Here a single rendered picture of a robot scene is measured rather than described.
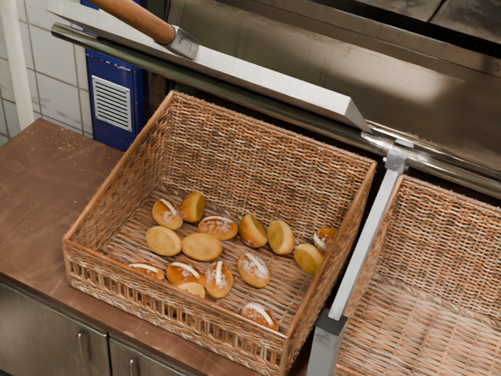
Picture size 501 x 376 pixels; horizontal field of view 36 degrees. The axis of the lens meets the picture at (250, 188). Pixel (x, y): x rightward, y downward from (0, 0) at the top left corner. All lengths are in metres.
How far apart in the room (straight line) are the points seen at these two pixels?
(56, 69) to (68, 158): 0.25
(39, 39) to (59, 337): 0.81
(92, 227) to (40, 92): 0.64
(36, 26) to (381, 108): 0.99
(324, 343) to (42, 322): 0.85
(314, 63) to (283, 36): 0.09
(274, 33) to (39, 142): 0.80
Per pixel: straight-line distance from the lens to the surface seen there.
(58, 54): 2.18
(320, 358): 1.34
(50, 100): 2.30
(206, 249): 1.81
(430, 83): 1.67
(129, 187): 1.88
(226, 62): 1.20
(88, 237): 1.80
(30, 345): 2.07
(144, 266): 1.76
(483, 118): 1.66
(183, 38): 1.17
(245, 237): 1.85
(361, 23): 1.63
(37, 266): 1.88
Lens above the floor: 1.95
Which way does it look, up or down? 42 degrees down
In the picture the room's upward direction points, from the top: 5 degrees clockwise
